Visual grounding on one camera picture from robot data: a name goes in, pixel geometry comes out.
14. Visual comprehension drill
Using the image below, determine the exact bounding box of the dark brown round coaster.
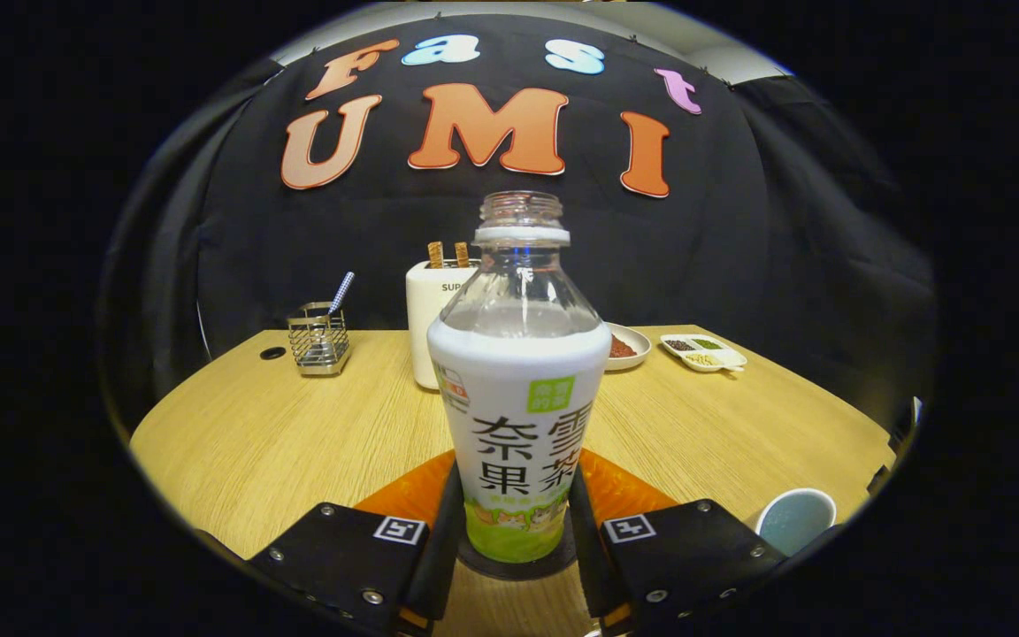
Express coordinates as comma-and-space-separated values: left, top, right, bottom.
456, 509, 579, 581

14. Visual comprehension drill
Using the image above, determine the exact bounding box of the clear juice bottle white label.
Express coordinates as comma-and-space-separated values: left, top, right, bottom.
426, 191, 613, 564

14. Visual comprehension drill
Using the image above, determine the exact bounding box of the white plate with red powder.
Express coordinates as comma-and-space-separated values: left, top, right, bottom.
602, 323, 652, 372

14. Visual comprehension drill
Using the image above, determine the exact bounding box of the wooden table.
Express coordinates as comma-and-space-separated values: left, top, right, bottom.
129, 325, 898, 637

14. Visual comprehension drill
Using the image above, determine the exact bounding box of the metal wire utensil holder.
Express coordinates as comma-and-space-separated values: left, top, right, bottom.
287, 302, 351, 377

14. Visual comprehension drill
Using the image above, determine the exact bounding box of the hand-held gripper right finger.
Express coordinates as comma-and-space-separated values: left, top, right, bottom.
569, 451, 792, 634

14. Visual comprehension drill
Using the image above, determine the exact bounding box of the checkered handle spoon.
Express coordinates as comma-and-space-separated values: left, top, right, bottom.
326, 272, 356, 318

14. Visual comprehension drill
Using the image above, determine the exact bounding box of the white cup blue inside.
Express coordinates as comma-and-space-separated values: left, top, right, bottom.
755, 487, 838, 558

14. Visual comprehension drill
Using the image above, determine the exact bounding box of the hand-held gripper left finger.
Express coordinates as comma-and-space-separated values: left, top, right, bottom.
247, 451, 468, 634

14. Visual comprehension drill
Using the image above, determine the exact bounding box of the white divided spice dish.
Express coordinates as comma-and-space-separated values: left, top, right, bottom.
659, 334, 748, 373

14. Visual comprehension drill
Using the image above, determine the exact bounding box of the white toaster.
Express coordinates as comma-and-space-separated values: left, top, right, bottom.
405, 260, 480, 390

